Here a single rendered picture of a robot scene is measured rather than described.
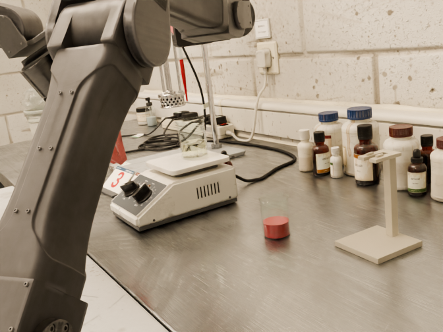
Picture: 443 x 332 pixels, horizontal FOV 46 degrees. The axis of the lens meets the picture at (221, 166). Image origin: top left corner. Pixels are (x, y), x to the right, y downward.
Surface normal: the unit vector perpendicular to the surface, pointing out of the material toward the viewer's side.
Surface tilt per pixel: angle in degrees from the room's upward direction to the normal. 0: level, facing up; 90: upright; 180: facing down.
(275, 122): 90
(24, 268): 46
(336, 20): 90
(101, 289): 0
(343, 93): 90
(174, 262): 0
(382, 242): 0
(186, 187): 90
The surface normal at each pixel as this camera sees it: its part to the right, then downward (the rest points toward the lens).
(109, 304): -0.12, -0.96
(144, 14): 0.92, -0.02
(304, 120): -0.84, 0.23
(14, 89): 0.53, 0.15
